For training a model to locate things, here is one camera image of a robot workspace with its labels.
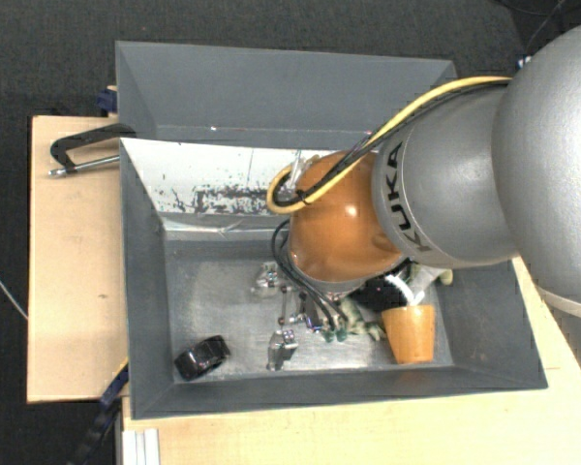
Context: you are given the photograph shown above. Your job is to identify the brown cardboard board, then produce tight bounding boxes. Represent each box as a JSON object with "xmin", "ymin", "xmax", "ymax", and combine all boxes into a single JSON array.
[{"xmin": 26, "ymin": 115, "xmax": 130, "ymax": 404}]

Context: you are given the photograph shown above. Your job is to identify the orange plastic cup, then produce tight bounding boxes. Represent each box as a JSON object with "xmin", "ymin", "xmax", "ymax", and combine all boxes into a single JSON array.
[{"xmin": 381, "ymin": 303, "xmax": 438, "ymax": 365}]

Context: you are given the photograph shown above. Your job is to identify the green camouflage toy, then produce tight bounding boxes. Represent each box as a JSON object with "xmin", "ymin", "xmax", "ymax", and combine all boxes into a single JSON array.
[{"xmin": 342, "ymin": 298, "xmax": 387, "ymax": 343}]

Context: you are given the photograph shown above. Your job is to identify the black tape roll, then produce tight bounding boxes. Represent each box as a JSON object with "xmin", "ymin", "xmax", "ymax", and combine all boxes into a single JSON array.
[{"xmin": 173, "ymin": 334, "xmax": 232, "ymax": 383}]

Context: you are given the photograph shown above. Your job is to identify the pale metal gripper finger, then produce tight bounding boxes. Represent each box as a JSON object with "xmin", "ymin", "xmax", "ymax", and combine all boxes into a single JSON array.
[
  {"xmin": 265, "ymin": 328, "xmax": 300, "ymax": 372},
  {"xmin": 250, "ymin": 261, "xmax": 281, "ymax": 298}
]

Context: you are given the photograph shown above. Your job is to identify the grey metal bin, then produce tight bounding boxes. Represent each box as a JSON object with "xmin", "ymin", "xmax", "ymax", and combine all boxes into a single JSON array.
[{"xmin": 114, "ymin": 40, "xmax": 549, "ymax": 420}]

